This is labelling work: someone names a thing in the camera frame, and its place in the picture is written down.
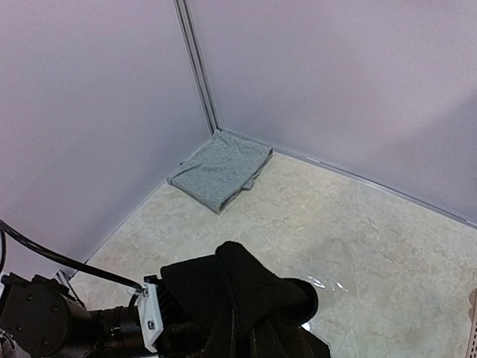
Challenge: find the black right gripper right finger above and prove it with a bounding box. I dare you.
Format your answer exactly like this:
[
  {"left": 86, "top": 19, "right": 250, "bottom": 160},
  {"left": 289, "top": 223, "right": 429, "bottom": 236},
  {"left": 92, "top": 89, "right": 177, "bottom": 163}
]
[{"left": 250, "top": 321, "right": 286, "bottom": 358}]

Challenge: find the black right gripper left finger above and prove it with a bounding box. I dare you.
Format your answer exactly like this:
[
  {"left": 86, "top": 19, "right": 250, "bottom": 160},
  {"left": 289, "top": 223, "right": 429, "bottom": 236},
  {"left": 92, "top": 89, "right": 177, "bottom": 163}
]
[{"left": 201, "top": 295, "right": 239, "bottom": 358}]

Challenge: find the black shirt with buttons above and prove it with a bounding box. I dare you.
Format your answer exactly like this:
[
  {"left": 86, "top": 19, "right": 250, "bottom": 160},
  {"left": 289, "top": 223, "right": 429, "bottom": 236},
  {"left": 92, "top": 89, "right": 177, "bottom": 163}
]
[{"left": 160, "top": 241, "right": 331, "bottom": 357}]

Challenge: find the grey tank top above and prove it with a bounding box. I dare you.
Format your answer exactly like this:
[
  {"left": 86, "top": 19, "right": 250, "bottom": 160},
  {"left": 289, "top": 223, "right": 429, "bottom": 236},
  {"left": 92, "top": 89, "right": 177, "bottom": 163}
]
[{"left": 167, "top": 131, "right": 274, "bottom": 214}]

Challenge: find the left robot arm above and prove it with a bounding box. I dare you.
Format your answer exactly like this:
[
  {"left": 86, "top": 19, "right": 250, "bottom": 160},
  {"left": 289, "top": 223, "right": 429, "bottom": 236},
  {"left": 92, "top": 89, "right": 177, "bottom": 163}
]
[{"left": 1, "top": 274, "right": 153, "bottom": 357}]

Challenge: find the pink perforated laundry basket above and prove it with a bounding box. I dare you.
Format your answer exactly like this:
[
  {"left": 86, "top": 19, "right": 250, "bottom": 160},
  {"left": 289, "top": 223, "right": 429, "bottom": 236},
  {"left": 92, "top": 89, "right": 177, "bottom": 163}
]
[{"left": 465, "top": 289, "right": 477, "bottom": 358}]

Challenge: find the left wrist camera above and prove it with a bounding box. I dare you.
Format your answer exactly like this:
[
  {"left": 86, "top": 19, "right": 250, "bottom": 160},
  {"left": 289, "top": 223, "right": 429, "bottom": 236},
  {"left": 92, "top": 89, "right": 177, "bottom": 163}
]
[{"left": 128, "top": 275, "right": 166, "bottom": 357}]

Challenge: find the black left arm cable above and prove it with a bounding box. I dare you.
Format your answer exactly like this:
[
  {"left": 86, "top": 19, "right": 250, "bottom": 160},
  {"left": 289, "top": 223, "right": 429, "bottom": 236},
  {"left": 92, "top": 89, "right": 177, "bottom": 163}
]
[{"left": 0, "top": 219, "right": 145, "bottom": 295}]

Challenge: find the left aluminium corner post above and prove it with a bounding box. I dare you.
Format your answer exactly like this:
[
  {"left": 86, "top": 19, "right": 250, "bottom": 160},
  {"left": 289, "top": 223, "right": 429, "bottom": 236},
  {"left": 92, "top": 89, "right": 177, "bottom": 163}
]
[{"left": 174, "top": 0, "right": 221, "bottom": 135}]

